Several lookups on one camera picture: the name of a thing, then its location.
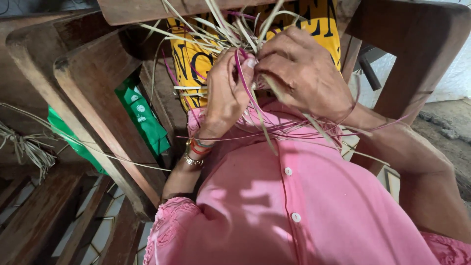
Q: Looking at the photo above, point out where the person's right hand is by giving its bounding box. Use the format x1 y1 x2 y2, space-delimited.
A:
254 26 356 123

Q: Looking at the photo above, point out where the person's left hand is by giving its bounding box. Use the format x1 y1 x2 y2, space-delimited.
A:
198 47 257 143

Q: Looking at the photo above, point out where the woven straw strips work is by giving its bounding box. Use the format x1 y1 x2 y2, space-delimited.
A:
140 0 416 157

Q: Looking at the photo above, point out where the yellow cloth with black print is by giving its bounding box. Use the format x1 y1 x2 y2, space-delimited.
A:
167 0 342 113

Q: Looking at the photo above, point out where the dark metal pipe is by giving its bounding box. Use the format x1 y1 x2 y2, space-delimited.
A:
358 54 382 92

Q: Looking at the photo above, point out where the gold bangle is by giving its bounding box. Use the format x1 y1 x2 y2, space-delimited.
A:
183 152 205 167

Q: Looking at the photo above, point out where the green garment with white buttons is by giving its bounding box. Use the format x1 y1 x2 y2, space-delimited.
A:
47 75 172 176

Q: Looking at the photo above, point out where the pink buttoned shirt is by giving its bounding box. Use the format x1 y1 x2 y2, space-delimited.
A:
143 97 471 265

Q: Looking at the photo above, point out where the brown wooden chair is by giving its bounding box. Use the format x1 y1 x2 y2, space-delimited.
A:
0 9 122 265
97 0 471 178
53 25 174 222

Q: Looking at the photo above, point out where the long dried straw strand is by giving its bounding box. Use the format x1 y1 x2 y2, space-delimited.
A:
0 102 172 172

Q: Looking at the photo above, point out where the bundle of dried straw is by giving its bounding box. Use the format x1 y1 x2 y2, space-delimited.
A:
0 121 60 183

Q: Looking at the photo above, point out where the red green thread bracelet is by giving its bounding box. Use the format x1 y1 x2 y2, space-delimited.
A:
185 137 215 155

